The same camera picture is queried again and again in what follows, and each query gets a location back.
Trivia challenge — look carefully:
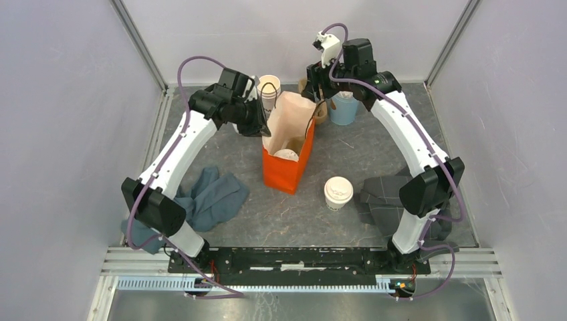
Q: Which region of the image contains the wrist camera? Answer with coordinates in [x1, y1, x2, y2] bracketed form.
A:
[312, 32, 377, 77]
[214, 68, 258, 101]

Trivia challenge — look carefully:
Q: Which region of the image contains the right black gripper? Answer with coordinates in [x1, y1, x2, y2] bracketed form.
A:
[300, 53, 356, 104]

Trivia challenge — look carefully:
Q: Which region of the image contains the dark grey checked cloth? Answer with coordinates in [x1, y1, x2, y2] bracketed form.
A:
[354, 167, 459, 261]

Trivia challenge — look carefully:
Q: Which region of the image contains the lidded white coffee cup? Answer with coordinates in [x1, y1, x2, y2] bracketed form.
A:
[324, 176, 354, 211]

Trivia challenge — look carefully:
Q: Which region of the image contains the orange paper bag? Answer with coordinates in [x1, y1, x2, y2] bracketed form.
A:
[262, 92, 318, 195]

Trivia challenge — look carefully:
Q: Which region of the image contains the blue-grey cloth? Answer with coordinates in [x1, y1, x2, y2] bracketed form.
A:
[121, 167, 249, 257]

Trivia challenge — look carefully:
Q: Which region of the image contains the stack of paper cups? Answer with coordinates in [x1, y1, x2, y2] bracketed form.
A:
[257, 75, 281, 116]

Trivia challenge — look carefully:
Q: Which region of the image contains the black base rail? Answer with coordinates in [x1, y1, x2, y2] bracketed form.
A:
[193, 247, 431, 286]

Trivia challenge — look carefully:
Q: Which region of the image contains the blue straw holder cup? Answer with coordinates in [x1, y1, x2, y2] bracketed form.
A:
[329, 92, 359, 126]

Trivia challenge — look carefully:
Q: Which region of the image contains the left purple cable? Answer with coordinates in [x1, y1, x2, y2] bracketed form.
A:
[126, 56, 245, 300]

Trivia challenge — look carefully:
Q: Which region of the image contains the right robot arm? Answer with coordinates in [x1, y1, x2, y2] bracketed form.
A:
[302, 60, 467, 273]

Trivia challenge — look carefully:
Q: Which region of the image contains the brown cardboard cup carrier stack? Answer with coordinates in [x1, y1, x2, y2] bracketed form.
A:
[298, 78, 328, 125]

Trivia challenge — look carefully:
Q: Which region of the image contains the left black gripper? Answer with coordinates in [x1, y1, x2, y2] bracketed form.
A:
[231, 96, 271, 138]

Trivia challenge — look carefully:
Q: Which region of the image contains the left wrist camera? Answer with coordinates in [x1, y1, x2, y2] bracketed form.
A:
[214, 68, 258, 101]

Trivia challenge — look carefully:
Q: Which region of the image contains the white cable duct strip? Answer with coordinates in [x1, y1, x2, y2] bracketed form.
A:
[116, 276, 394, 294]

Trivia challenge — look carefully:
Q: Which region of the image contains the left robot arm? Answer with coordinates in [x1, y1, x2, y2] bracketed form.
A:
[122, 84, 269, 273]

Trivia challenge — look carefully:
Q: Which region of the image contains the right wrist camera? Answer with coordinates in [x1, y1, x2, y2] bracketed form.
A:
[312, 32, 377, 77]

